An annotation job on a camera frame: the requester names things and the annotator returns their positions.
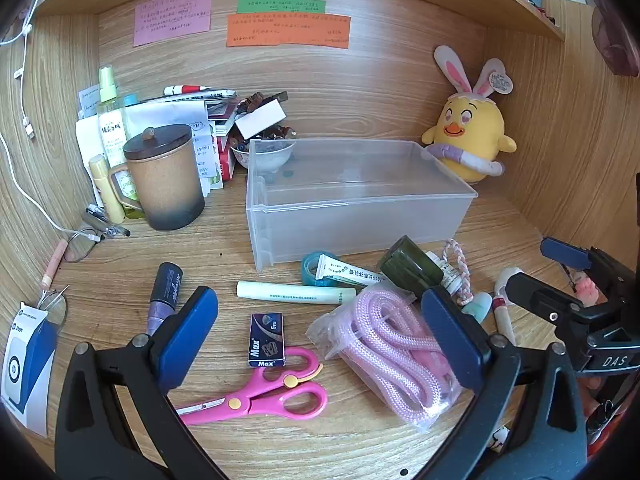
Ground dark blue staples box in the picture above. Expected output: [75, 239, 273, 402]
[248, 312, 287, 369]

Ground yellow-green spray bottle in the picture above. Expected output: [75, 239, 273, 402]
[97, 66, 146, 221]

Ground light green stick tube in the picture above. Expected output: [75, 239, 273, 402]
[236, 280, 357, 305]

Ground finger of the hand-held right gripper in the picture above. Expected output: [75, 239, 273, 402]
[505, 272, 596, 333]
[539, 237, 608, 281]

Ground stack of papers and packets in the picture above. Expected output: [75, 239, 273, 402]
[75, 87, 242, 196]

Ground white charging cable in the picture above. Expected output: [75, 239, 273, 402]
[0, 0, 47, 142]
[0, 134, 102, 242]

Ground pink white braided cord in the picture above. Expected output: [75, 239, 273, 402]
[441, 239, 477, 307]

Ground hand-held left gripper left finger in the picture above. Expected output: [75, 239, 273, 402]
[54, 286, 236, 480]

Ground mint green squeeze tube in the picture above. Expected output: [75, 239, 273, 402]
[461, 292, 494, 324]

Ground small white carton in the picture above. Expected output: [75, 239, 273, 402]
[234, 101, 286, 139]

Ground white and blue carton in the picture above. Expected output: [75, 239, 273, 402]
[0, 302, 59, 437]

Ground pale yellow lip balm tube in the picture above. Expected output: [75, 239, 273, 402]
[88, 154, 126, 225]

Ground white ointment tube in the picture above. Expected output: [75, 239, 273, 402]
[315, 255, 390, 289]

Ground teal tape roll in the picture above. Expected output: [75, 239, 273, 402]
[301, 252, 342, 287]

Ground brown hair clip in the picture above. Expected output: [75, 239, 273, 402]
[239, 91, 289, 113]

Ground pink scissors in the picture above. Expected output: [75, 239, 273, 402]
[175, 346, 329, 426]

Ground white ceramic bowl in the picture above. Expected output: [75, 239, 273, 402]
[229, 137, 299, 172]

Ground yellow chick plush toy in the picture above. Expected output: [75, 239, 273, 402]
[420, 45, 518, 184]

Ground dark green glass bottle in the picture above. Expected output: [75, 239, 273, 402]
[376, 236, 445, 297]

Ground pink rope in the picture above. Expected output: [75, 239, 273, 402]
[306, 280, 463, 435]

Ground dark cloth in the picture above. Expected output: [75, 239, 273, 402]
[592, 4, 640, 77]

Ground pink paper note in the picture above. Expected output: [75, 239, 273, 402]
[132, 0, 213, 48]

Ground black pens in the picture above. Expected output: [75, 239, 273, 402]
[81, 204, 132, 240]

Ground orange paper note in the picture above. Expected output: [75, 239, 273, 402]
[225, 12, 352, 50]

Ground red and white marker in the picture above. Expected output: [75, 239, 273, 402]
[163, 84, 211, 97]

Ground pink-handled small tool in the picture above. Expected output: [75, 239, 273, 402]
[41, 239, 70, 292]

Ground brown ceramic mug with lid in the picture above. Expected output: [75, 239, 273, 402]
[109, 124, 207, 232]

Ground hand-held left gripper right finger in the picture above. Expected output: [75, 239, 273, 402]
[420, 285, 589, 480]

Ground small pink paw toy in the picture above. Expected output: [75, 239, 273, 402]
[573, 271, 600, 307]

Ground thin-frame glasses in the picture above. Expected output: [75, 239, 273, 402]
[36, 229, 101, 334]

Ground small white bottle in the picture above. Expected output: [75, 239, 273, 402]
[429, 252, 467, 292]

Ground clear plastic storage bin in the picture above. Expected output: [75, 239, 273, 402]
[245, 138, 479, 273]

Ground green paper note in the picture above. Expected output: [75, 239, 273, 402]
[236, 0, 327, 14]

